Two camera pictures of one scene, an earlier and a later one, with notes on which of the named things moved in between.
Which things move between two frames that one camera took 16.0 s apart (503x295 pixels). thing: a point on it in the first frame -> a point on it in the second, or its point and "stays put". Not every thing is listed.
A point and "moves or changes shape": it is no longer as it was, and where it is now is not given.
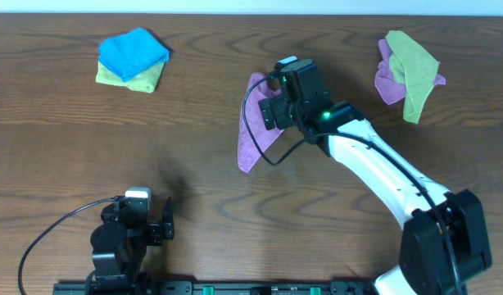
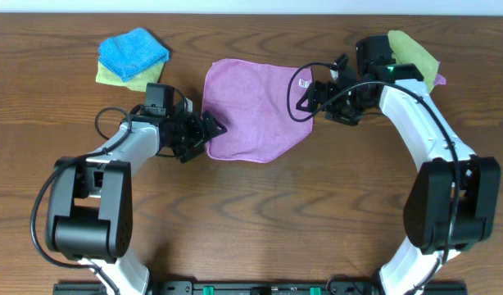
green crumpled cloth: [412, 66] stays put
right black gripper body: [284, 111] -> [348, 110]
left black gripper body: [156, 233] -> [196, 133]
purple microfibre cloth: [253, 138] moves or changes shape
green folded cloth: [146, 81] stays put
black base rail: [216, 288] stays put
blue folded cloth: [131, 54] stays put
